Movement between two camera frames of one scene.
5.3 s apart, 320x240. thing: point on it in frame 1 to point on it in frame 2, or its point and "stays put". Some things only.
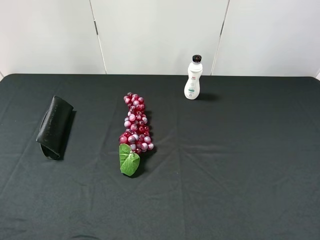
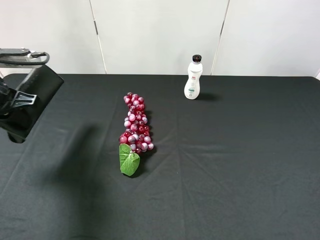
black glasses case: (54, 127) to (21, 122)
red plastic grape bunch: (135, 139) stays put
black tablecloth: (241, 162) stays put
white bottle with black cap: (192, 88) stays put
